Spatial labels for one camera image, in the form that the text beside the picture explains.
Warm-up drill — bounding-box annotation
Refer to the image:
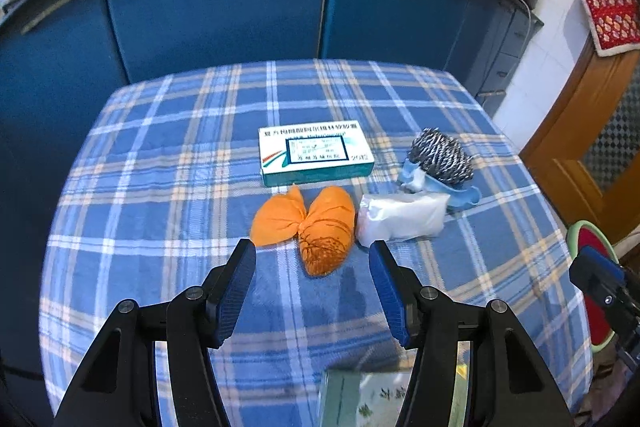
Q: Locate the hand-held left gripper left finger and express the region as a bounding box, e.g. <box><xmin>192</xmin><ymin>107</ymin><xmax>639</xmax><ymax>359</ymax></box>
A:
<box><xmin>52</xmin><ymin>238</ymin><xmax>257</xmax><ymax>427</ymax></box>

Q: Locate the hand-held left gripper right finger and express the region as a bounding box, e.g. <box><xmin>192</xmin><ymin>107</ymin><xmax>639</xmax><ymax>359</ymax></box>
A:
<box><xmin>368</xmin><ymin>240</ymin><xmax>575</xmax><ymax>427</ymax></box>

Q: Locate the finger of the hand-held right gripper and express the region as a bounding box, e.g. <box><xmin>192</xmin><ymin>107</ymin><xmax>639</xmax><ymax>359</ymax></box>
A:
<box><xmin>569</xmin><ymin>245</ymin><xmax>627</xmax><ymax>305</ymax></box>

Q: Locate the red basin with green rim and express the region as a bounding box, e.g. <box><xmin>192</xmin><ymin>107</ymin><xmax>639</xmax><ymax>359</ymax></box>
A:
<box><xmin>566</xmin><ymin>219</ymin><xmax>623</xmax><ymax>353</ymax></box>

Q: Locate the orange knotted bag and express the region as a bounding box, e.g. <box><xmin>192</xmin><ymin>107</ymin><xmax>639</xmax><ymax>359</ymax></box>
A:
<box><xmin>250</xmin><ymin>185</ymin><xmax>357</xmax><ymax>279</ymax></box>

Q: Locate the green tea box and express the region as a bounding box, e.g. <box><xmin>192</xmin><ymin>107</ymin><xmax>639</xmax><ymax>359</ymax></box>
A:
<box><xmin>320</xmin><ymin>369</ymin><xmax>472</xmax><ymax>427</ymax></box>

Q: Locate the white and green medicine box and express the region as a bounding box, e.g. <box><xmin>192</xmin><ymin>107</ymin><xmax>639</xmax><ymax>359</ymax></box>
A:
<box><xmin>258</xmin><ymin>122</ymin><xmax>375</xmax><ymax>188</ymax></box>

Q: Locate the white plastic packet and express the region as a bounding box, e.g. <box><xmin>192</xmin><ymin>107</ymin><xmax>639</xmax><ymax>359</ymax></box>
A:
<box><xmin>356</xmin><ymin>191</ymin><xmax>449</xmax><ymax>249</ymax></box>

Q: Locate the blue plaid tablecloth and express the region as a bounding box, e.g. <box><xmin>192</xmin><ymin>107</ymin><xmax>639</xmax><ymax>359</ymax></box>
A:
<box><xmin>39</xmin><ymin>58</ymin><xmax>593</xmax><ymax>427</ymax></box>

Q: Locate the light blue plastic holder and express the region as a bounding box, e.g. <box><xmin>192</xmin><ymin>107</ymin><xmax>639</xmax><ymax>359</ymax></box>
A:
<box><xmin>398</xmin><ymin>158</ymin><xmax>482</xmax><ymax>212</ymax></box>

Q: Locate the wooden door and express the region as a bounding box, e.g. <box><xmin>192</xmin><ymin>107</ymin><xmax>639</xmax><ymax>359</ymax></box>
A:
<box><xmin>520</xmin><ymin>32</ymin><xmax>640</xmax><ymax>243</ymax></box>

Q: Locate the red patterned cloth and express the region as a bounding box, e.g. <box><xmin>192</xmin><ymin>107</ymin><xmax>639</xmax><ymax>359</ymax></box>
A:
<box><xmin>579</xmin><ymin>0</ymin><xmax>640</xmax><ymax>58</ymax></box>

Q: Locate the blue kitchen base cabinet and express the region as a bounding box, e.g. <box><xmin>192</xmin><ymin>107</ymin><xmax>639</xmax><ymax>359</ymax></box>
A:
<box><xmin>0</xmin><ymin>0</ymin><xmax>543</xmax><ymax>358</ymax></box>

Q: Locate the white power cable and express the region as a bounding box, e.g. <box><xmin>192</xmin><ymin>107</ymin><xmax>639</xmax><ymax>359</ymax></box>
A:
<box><xmin>515</xmin><ymin>0</ymin><xmax>533</xmax><ymax>52</ymax></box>

